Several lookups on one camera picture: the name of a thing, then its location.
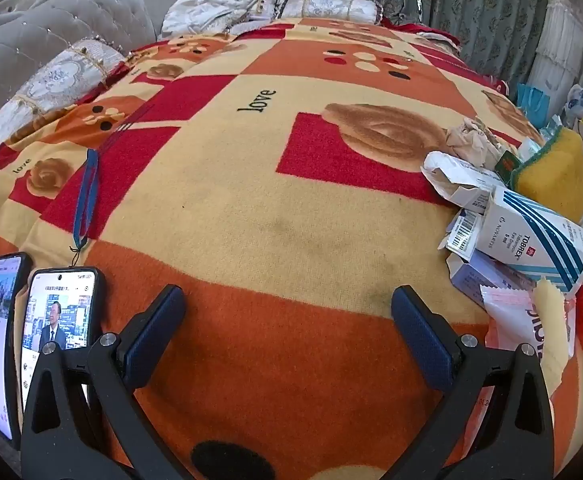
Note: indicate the printed red orange blanket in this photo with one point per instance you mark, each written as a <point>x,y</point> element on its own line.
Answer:
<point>271,220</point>

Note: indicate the grey upholstered sofa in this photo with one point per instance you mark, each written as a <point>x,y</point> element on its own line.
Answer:
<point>46,25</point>

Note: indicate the yellow green sponge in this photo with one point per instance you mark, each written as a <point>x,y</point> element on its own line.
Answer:
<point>556,175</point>

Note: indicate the white lace curtain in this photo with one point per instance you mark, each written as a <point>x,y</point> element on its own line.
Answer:
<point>564,35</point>

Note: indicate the crumpled beige tissue paper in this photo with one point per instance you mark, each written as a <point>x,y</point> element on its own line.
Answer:
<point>471,140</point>

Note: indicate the white blue plastic bag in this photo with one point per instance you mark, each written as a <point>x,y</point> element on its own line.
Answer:
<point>578,100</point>

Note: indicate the green patterned curtain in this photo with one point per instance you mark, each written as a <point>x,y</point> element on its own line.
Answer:
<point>471,10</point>

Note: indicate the small white barcode box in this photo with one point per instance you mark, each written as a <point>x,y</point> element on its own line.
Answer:
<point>464,232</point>

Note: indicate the lavender medicine box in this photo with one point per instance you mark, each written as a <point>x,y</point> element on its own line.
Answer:
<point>476,272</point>

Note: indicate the white tablet box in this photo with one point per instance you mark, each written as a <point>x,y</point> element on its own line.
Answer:
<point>454,177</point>

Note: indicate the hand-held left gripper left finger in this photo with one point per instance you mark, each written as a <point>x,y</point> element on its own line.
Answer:
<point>154,332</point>

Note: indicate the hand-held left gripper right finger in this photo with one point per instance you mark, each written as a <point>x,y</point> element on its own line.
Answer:
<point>421,332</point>

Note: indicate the white gold embroidered pillow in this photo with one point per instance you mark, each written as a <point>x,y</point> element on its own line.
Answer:
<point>331,7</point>
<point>221,5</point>
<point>56,80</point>

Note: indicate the pink snack packet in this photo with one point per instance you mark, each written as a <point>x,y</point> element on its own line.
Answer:
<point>511,315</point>

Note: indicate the yellow cloth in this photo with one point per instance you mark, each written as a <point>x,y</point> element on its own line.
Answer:
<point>551,320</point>

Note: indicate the red fringed blanket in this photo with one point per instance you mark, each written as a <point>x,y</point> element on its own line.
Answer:
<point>421,35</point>

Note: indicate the teal shopping bag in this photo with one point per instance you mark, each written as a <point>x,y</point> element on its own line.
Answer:
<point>534,102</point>

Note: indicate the white blue striped box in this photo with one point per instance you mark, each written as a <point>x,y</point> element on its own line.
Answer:
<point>526,235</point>

